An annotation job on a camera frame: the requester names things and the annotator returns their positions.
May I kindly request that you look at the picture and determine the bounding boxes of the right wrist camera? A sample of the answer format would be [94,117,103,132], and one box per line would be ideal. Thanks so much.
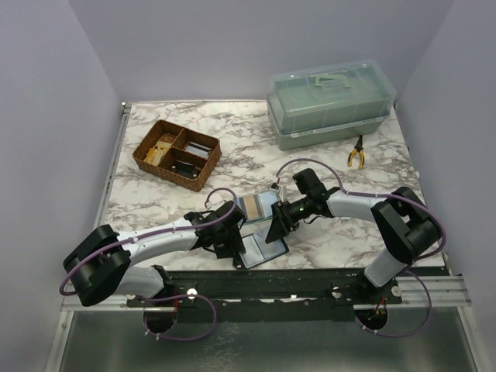
[270,183,288,202]

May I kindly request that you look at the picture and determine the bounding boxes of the silver card in basket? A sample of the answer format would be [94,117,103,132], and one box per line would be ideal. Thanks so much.
[185,142,211,159]

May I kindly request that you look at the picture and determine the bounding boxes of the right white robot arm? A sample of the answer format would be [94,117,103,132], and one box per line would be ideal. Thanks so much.
[265,168,442,304]

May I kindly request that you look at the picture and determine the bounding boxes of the brown woven divided basket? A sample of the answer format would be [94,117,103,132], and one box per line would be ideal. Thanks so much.
[133,119,222,191]

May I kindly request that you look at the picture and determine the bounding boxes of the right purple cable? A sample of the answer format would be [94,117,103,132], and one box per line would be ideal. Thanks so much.
[277,158,449,338]

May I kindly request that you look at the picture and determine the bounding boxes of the black leather card holder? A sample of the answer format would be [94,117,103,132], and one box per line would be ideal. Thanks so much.
[233,229,289,270]

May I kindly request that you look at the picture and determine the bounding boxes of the black metal base rail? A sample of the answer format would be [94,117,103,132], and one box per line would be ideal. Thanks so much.
[79,265,408,325]

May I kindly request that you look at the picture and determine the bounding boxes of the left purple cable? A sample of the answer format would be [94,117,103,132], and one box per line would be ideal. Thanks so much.
[57,188,239,342]

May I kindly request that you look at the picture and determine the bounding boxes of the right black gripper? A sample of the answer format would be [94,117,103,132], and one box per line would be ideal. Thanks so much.
[266,195,314,243]

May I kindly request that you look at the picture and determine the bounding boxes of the aluminium frame rail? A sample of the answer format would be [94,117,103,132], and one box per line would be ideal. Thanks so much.
[89,102,133,233]

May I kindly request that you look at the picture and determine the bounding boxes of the yellow handled pliers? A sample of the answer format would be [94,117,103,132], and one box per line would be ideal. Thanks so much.
[347,135,365,169]

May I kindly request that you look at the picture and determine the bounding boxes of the green plastic storage box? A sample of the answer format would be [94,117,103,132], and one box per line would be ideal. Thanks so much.
[266,60,396,150]

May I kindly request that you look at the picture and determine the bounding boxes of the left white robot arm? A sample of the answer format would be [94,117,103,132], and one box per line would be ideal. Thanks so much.
[63,201,246,307]

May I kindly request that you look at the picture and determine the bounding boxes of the black item in basket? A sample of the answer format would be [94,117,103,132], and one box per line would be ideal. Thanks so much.
[170,160,200,179]

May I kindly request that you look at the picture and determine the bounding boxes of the purple cable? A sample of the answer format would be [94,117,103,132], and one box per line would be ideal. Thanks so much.
[57,188,239,342]
[277,158,449,338]

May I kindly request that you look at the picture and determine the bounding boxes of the gold cards in basket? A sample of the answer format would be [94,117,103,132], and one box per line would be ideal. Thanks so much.
[144,141,171,166]

